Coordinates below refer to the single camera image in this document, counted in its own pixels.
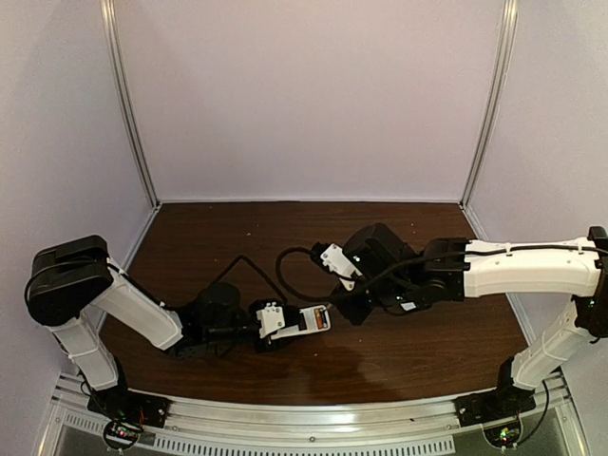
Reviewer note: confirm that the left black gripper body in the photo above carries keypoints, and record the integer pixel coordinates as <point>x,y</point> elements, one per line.
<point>265,343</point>

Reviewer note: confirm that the right aluminium corner post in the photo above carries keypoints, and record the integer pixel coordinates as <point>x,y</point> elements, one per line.
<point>504,52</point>

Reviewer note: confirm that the round circuit board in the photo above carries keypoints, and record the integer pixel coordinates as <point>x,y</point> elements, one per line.
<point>503,436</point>
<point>120,435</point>

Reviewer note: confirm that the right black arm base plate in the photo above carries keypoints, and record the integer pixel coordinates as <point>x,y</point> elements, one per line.
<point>492,405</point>

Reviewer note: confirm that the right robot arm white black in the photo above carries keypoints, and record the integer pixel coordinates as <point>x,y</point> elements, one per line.
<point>376,267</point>

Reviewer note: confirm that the orange black battery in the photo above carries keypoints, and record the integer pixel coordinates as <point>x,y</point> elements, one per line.
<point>321,319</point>

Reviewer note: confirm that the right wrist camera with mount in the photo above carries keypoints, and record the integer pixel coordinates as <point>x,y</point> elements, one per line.
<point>331,259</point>

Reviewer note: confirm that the left aluminium corner post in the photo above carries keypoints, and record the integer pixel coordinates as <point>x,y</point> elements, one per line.
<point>116,60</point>

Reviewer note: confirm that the right round circuit board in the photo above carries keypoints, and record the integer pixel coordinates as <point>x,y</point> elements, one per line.
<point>503,436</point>

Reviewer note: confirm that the aluminium corner post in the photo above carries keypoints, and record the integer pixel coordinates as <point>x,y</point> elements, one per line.
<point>116,60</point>
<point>504,52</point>

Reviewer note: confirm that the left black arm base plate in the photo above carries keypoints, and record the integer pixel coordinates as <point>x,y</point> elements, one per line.
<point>126,406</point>

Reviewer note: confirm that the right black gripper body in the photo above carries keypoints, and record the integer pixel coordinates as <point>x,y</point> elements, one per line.
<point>346,300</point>

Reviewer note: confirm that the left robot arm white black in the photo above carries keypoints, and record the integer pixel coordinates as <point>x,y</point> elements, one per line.
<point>69,279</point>

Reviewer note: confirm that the white remote control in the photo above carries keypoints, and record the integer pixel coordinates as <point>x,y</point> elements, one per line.
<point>309,323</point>

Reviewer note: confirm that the left round circuit board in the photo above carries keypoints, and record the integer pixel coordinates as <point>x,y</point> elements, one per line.
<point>120,435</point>

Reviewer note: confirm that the front aluminium rail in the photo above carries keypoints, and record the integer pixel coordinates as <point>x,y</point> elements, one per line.
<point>417,427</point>

